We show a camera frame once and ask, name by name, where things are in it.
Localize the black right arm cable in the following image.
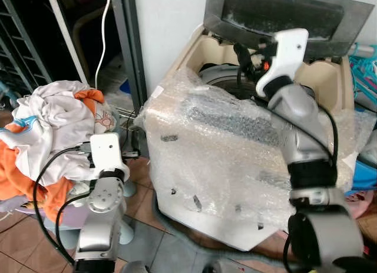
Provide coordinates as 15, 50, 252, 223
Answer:
236, 45, 340, 169

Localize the grey door frame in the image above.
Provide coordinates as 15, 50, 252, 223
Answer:
111, 0, 149, 116

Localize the white hanging cord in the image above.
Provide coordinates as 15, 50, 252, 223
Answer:
94, 0, 113, 89

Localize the grey washer lid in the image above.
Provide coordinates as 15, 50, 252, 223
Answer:
203, 0, 376, 59

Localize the teal clothes hangers bunch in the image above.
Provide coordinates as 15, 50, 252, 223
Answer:
350, 42, 377, 106

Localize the white crumpled garment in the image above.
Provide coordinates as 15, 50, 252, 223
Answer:
11, 80, 117, 187

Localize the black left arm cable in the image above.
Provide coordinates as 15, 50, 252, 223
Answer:
32, 142, 96, 268

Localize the orange garment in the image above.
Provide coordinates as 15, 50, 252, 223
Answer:
0, 88, 108, 224

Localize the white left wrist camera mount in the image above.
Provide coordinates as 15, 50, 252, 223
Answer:
89, 132, 131, 181

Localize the beige top-load washing machine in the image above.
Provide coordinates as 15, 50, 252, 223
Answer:
141, 23, 361, 253

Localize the blue plastic basin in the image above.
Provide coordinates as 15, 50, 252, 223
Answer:
352, 160, 377, 192

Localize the grey metal rack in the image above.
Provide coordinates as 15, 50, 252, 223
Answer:
0, 0, 52, 94

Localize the clear bubble wrap sheet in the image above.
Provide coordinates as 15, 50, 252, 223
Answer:
135, 67, 367, 228

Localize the pink plastic basin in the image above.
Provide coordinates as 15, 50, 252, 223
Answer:
344, 188, 377, 219

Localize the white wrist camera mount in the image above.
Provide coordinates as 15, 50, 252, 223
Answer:
89, 132, 131, 181
255, 28, 310, 98

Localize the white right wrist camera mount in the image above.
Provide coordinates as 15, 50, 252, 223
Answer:
255, 28, 310, 98

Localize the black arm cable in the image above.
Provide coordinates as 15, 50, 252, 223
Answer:
32, 142, 96, 268
236, 45, 340, 169

